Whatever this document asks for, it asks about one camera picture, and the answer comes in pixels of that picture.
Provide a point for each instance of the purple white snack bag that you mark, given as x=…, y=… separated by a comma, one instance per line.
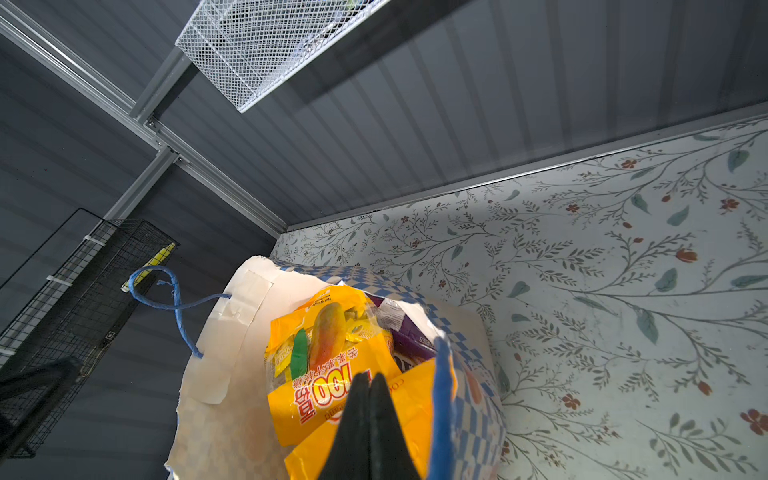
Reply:
x=410, y=344

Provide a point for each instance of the white wire mesh basket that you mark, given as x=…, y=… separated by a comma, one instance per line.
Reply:
x=247, y=49

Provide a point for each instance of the yellow marker in black basket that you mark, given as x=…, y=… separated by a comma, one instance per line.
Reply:
x=149, y=265

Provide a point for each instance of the black wire basket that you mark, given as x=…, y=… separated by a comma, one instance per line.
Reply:
x=55, y=341

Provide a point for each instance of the blue checkered paper bag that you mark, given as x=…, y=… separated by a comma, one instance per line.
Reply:
x=225, y=429

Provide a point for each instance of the yellow gummy bag back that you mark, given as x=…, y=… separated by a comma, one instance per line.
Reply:
x=411, y=395

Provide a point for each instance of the yellow gummy bag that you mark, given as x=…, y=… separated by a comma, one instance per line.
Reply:
x=411, y=395
x=313, y=355

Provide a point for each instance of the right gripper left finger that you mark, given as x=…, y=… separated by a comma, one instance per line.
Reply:
x=349, y=457

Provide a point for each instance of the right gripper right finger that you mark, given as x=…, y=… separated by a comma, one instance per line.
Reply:
x=388, y=452

